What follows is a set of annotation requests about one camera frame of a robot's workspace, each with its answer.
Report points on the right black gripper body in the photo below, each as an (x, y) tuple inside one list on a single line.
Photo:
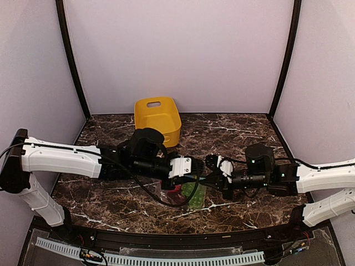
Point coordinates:
[(227, 193)]

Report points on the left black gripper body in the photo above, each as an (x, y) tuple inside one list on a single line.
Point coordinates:
[(171, 185)]

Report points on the clear zip top bag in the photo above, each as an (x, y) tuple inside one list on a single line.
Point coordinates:
[(171, 198)]

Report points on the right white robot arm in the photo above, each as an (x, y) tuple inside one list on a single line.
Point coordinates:
[(285, 180)]

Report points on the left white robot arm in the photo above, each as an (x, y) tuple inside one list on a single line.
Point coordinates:
[(144, 154)]

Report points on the red fake apple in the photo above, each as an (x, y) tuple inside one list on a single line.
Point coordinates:
[(176, 190)]

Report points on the green fake grapes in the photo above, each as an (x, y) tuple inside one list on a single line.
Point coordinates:
[(198, 200)]

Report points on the yellow plastic bin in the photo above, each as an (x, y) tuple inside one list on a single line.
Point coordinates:
[(159, 113)]

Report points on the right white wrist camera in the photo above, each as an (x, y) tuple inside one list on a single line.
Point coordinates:
[(220, 163)]

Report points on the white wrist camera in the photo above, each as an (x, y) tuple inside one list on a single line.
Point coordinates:
[(220, 163), (180, 166)]

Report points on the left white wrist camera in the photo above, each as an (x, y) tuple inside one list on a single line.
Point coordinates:
[(180, 166)]

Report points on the black front rail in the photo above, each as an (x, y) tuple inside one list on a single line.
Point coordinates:
[(105, 239)]

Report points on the white slotted cable duct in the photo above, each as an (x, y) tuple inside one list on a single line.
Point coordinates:
[(135, 256)]

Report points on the right black frame post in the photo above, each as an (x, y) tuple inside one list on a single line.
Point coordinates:
[(296, 11)]

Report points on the black frame post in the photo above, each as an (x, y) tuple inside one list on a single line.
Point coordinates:
[(296, 11), (70, 58)]

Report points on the left black frame post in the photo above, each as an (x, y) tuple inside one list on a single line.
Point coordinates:
[(70, 58)]

